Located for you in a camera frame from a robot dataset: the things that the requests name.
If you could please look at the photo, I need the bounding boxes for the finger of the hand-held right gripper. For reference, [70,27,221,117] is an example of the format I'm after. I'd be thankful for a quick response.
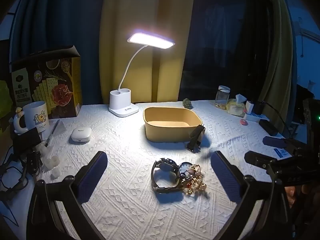
[244,151,300,180]
[262,136,304,155]

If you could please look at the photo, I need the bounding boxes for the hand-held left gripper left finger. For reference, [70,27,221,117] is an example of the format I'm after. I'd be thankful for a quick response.
[26,151,108,240]

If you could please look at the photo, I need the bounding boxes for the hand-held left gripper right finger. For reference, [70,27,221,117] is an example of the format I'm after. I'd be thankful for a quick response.
[210,151,298,240]

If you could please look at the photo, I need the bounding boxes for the gold bead jewelry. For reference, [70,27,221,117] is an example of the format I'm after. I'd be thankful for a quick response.
[180,164,208,195]

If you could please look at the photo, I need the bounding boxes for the white face pocket watch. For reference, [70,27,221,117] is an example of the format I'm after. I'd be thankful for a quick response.
[178,162,194,179]

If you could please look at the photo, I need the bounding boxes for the brown leather strap watch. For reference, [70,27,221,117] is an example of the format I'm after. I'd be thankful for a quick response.
[186,124,206,153]

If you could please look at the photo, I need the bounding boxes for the metal band wristwatch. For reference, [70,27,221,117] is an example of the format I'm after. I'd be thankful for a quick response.
[151,158,184,193]

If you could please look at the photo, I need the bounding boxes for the yellow plastic tray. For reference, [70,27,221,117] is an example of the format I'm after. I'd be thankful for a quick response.
[143,107,206,143]

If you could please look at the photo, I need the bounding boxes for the person's right hand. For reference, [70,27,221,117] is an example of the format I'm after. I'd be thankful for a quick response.
[285,185,304,208]

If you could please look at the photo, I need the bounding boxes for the blue and white card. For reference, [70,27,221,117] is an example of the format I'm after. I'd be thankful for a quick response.
[272,147,290,158]

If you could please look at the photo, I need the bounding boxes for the black rectangular box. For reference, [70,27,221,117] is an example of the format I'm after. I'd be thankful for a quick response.
[259,119,279,137]

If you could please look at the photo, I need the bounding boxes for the white power strip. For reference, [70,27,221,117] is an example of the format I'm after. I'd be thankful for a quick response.
[244,112,270,123]

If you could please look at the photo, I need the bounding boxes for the black charger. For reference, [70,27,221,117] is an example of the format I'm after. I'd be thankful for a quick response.
[253,100,267,115]

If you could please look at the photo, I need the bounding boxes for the white textured tablecloth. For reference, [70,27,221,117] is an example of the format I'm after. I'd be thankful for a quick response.
[37,100,288,240]

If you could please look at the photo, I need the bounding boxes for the white earbuds case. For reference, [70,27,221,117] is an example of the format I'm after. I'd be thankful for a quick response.
[69,127,92,145]

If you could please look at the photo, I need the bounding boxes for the tissue pack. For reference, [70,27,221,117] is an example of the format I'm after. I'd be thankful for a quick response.
[226,94,248,117]

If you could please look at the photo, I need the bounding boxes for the pen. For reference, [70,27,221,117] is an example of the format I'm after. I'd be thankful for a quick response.
[44,119,60,147]

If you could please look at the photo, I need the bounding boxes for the glass jar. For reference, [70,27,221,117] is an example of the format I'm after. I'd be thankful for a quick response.
[215,85,231,109]

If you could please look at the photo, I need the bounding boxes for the black adapter box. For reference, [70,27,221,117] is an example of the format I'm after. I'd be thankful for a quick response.
[12,127,42,155]

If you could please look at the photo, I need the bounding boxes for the white desk lamp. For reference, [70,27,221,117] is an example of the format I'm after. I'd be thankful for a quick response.
[109,31,175,117]

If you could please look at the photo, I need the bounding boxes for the white cartoon mug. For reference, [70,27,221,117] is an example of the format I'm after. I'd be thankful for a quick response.
[22,101,48,133]

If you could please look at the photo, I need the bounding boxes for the green curtain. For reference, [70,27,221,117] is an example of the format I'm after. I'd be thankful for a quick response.
[257,0,298,110]

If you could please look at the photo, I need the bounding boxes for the cracker box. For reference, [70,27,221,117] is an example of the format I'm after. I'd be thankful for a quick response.
[10,45,83,119]

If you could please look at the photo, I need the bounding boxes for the green plush toy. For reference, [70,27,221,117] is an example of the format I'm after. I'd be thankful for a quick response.
[0,80,13,120]

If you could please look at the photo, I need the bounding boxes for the blue curtain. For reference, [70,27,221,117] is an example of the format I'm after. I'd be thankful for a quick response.
[10,0,108,105]

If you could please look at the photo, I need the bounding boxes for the yellow curtain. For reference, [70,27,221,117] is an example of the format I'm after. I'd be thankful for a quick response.
[99,0,195,104]

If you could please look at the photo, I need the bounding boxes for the black cable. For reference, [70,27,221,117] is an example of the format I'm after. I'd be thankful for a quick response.
[0,145,29,225]

